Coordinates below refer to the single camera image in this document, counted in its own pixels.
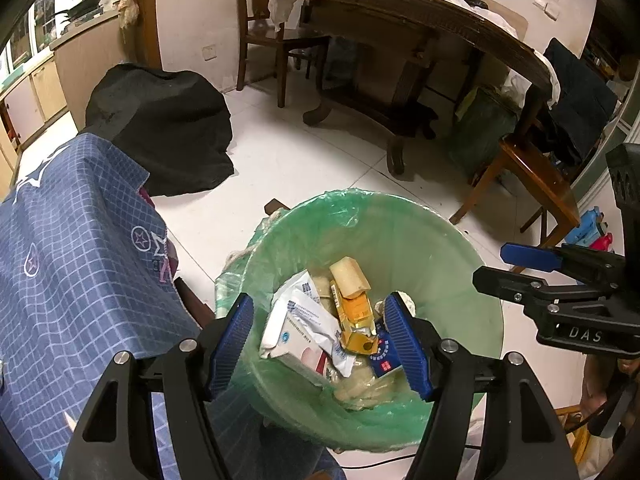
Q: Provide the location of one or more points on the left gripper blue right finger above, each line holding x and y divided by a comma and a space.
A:
410, 353

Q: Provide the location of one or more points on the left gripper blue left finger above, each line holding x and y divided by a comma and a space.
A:
237, 326

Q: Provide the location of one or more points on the gold foil snack wrapper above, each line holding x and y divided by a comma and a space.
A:
358, 329

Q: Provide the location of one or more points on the blue snack packet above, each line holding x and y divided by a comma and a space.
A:
385, 360

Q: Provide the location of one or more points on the yellow sponge cube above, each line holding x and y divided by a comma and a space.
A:
349, 277

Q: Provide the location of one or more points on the white printed wrapper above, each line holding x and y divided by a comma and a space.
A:
302, 335

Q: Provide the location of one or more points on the green lined trash bin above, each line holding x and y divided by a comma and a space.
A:
400, 247

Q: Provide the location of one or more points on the kitchen counter cabinets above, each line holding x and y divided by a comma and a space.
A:
61, 83

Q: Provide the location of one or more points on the person right hand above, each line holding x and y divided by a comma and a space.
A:
598, 371

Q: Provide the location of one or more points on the blue plastic bottles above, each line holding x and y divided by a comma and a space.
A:
592, 232

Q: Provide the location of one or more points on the small wooden stool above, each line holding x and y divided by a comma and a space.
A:
542, 183

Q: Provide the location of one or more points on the blue star patterned tablecloth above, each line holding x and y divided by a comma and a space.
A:
104, 373

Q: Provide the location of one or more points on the black cloth covered bundle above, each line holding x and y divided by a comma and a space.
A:
176, 125

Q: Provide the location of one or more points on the dark wooden dining table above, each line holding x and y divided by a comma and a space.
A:
412, 45

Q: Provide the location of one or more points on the dark wooden chair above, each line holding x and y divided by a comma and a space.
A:
258, 26

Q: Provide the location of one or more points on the black wok on stove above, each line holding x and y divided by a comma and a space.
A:
80, 9

